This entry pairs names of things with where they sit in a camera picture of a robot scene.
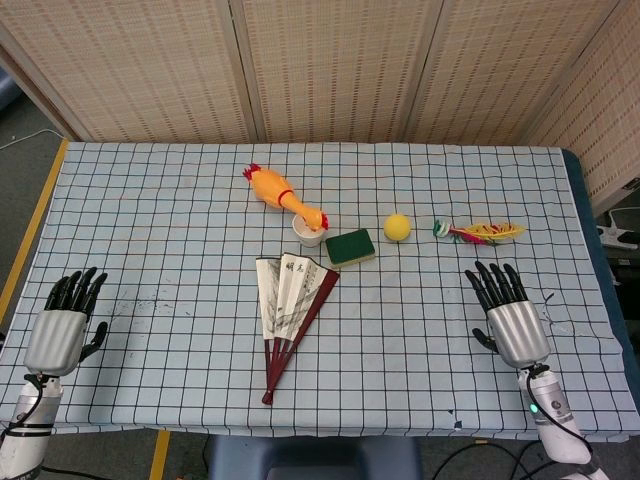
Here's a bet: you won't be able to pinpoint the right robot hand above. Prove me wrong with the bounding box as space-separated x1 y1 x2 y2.
464 260 553 370

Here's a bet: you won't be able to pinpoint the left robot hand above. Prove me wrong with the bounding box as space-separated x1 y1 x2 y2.
22 266 109 377

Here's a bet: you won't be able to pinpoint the paper folding fan red ribs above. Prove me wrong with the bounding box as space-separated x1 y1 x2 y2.
255 252 341 406

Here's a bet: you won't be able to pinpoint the colourful feather toy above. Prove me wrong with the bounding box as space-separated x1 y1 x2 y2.
432 218 528 247

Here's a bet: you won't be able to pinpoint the blue checked tablecloth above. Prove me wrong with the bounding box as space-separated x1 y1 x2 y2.
0 140 640 442

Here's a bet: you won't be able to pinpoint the white black floor device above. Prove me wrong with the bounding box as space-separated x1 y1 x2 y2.
595 207 640 251

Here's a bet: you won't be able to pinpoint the yellow foam ball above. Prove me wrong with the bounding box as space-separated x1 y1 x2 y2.
383 213 413 243

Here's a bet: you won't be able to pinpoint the green yellow sponge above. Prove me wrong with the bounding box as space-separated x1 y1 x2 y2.
325 228 377 266

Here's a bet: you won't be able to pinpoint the small white cup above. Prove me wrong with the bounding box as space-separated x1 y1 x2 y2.
291 213 324 248

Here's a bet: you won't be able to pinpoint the dark blue chair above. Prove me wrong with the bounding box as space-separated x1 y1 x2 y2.
207 435 424 480

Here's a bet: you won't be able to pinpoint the yellow rubber chicken toy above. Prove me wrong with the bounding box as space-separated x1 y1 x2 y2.
242 163 330 235

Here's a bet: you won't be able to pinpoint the black cable on floor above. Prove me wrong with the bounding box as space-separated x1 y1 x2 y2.
432 439 556 480

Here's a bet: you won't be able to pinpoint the white cable on floor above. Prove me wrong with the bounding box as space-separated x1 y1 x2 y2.
0 128 65 151

